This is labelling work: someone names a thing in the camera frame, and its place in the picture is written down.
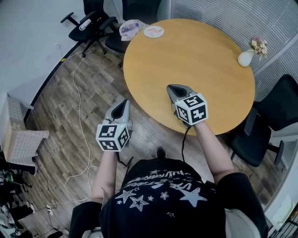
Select white round vase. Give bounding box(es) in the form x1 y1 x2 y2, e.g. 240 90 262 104
237 51 253 67

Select white handheld device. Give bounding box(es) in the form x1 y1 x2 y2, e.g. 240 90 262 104
79 19 92 31

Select pink flower bouquet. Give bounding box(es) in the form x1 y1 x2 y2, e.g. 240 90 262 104
246 36 269 61

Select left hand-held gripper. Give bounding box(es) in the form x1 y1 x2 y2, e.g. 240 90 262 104
96 99 131 153

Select pink cloth bag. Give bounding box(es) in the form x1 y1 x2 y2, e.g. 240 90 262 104
119 20 149 42

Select person's left forearm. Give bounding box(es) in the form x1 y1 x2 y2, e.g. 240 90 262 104
90 150 121 205

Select person's black star-print t-shirt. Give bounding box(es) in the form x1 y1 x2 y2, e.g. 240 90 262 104
69 159 268 238

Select person's beige trousers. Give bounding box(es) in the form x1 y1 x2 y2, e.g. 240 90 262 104
224 208 257 238

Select pile of dark clutter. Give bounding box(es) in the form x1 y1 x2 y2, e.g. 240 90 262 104
0 160 37 238

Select black office chair with armrests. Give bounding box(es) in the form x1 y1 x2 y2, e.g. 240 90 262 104
60 0 117 58
230 74 298 173

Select person's black shoe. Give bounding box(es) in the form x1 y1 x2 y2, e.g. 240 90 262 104
155 146 167 160

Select white perforated basket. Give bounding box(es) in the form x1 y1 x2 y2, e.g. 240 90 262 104
5 94 24 122

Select white round plate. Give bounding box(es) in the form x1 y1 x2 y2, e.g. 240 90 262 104
143 26 165 39

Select purple bottle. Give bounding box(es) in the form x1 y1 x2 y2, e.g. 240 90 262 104
122 21 140 33

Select white floor cable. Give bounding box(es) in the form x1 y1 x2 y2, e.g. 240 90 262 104
47 45 100 210

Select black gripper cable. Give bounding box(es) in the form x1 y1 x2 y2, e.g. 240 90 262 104
117 118 135 188
181 126 190 163

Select white perforated plastic stool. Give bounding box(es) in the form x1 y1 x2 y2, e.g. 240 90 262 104
4 129 50 168

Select person's right forearm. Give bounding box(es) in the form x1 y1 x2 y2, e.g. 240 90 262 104
192 119 235 185

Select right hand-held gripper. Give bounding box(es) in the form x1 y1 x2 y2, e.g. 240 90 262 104
166 84 208 129

